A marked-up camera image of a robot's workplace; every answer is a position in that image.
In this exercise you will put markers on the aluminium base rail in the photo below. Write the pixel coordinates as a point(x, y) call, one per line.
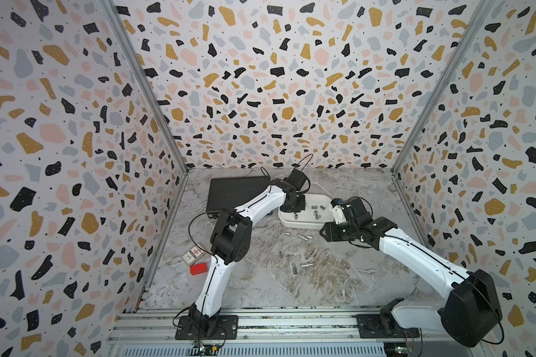
point(292, 331)

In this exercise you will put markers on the red block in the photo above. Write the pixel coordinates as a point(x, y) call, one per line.
point(198, 269)

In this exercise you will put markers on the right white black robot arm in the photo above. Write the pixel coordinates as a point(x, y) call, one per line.
point(470, 309)

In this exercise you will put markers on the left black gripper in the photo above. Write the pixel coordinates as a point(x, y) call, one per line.
point(301, 207)

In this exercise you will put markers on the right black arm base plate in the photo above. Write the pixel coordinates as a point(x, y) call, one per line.
point(379, 326)

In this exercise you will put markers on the black tool case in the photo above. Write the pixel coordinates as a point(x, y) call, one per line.
point(225, 194)

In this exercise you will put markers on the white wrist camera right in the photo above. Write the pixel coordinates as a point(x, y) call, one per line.
point(337, 211)

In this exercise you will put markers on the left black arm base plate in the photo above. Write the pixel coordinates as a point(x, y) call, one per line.
point(207, 328)

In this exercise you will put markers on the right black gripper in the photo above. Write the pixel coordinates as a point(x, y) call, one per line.
point(329, 232)

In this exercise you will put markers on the white plastic storage box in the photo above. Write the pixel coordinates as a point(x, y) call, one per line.
point(307, 219)

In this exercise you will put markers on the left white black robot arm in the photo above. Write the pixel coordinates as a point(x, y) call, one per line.
point(232, 234)

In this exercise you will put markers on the small card box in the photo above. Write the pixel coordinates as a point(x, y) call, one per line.
point(192, 255)

